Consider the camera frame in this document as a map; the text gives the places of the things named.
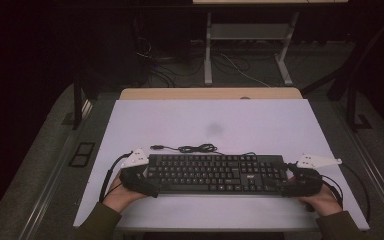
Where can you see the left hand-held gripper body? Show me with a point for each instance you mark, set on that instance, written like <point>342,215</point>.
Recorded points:
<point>131,178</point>

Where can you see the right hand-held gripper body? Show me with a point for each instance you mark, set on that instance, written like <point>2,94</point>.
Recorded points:
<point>308,183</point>

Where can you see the black computer keyboard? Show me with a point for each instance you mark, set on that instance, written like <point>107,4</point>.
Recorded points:
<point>206,173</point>

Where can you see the person's left hand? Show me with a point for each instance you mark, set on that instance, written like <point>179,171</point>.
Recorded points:
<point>118,196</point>

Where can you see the person's right hand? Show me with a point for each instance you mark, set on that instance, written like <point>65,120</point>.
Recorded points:
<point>325,203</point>

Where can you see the black floor socket plate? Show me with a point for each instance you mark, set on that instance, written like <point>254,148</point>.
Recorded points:
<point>81,154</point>

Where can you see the small round table grommet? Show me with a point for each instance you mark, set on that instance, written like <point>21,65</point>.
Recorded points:
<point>245,98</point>

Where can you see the black metal stand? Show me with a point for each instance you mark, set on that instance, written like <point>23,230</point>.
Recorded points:
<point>77,106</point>
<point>350,106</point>

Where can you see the wooden table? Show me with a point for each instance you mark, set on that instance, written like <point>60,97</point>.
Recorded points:
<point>180,94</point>

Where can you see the metal floor rail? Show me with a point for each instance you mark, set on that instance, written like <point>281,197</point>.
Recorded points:
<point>376,186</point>
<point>51,186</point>

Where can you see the grey metal frame desk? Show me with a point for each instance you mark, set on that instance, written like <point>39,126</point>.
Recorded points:
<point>246,31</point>

